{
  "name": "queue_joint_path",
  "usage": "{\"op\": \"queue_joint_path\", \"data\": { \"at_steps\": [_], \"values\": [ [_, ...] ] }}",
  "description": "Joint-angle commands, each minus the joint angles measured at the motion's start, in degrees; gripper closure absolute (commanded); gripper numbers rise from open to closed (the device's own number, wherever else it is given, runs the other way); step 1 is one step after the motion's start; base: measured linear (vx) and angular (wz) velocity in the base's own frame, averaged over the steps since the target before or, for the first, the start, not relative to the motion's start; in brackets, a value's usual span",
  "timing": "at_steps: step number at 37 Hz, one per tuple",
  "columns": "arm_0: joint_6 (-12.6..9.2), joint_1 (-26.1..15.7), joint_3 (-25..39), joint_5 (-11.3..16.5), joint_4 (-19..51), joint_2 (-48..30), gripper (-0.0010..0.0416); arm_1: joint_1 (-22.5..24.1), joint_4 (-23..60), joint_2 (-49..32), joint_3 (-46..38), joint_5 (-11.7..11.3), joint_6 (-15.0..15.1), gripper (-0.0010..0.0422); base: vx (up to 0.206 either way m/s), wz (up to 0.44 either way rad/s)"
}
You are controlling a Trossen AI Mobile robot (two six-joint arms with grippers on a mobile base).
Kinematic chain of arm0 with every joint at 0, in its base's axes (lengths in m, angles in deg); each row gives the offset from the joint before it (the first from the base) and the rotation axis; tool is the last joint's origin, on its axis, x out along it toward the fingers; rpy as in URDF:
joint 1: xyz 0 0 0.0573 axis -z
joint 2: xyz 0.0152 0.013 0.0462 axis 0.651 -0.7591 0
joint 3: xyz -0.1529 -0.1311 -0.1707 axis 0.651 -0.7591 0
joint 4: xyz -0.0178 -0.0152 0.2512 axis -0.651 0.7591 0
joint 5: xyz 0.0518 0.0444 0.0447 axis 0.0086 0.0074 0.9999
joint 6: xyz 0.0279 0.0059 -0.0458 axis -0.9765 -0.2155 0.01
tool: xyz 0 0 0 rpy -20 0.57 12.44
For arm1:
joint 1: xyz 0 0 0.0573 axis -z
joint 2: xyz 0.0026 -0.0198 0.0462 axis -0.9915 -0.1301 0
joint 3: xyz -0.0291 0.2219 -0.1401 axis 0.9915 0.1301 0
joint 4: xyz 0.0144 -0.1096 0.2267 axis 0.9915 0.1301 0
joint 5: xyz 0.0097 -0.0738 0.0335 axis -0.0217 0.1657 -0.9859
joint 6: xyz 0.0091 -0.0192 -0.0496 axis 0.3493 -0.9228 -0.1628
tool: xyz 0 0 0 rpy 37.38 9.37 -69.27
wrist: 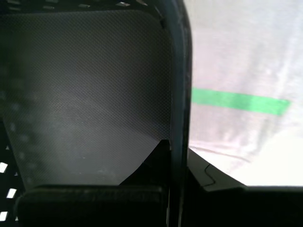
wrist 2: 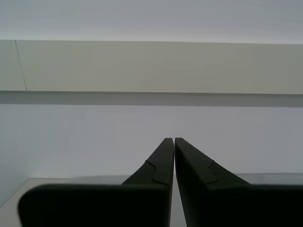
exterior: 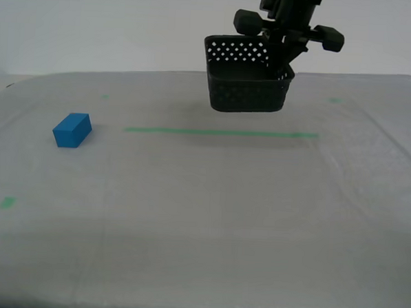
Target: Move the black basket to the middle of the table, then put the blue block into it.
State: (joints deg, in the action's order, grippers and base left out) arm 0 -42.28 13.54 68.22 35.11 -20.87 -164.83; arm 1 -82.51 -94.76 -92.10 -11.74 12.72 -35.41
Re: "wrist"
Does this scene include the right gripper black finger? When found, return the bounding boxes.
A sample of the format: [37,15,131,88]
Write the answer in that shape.
[183,148,303,227]
[14,139,171,227]

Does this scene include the black perforated plastic basket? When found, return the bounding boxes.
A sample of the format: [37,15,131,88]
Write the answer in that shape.
[0,0,193,227]

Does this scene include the long green tape strip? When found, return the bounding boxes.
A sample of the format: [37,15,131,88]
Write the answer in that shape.
[191,87,291,116]

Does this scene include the white table cloth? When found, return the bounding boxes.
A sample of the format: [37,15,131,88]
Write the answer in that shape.
[182,0,303,187]

